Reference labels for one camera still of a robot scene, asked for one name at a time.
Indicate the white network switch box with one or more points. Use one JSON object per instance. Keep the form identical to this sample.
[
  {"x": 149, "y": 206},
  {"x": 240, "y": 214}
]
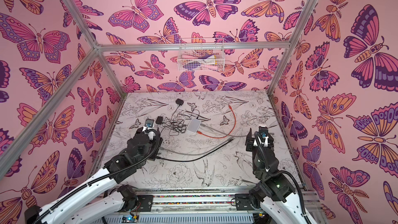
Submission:
[{"x": 194, "y": 125}]

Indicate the black power adapter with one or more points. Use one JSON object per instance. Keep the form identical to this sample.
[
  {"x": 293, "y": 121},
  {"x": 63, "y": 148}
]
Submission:
[
  {"x": 192, "y": 113},
  {"x": 175, "y": 126}
]

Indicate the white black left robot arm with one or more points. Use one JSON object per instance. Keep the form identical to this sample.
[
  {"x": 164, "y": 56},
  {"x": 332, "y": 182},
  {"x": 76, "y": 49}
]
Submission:
[{"x": 76, "y": 206}]

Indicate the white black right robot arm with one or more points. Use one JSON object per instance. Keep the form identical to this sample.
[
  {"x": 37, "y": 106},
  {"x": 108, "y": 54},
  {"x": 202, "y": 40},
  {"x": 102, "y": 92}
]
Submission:
[{"x": 277, "y": 193}]

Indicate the white wire basket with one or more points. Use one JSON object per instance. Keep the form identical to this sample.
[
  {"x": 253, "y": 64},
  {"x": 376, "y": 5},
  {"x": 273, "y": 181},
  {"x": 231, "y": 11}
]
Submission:
[{"x": 199, "y": 54}]

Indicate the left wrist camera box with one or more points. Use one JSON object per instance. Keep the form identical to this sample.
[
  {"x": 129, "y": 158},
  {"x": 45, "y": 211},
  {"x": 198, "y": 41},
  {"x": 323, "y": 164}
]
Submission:
[{"x": 149, "y": 125}]

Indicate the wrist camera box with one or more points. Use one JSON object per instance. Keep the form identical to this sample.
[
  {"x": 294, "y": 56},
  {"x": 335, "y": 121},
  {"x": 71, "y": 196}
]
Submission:
[
  {"x": 149, "y": 125},
  {"x": 265, "y": 137}
]

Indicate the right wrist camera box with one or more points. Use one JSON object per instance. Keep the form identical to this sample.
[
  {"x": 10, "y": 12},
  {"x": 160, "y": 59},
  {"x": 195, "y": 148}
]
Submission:
[{"x": 265, "y": 137}]

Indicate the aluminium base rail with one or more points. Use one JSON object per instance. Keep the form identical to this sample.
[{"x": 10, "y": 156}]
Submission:
[{"x": 233, "y": 206}]

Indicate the aluminium frame post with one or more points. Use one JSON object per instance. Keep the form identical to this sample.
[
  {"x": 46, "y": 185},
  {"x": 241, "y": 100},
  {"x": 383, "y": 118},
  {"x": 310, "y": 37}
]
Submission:
[{"x": 87, "y": 34}]

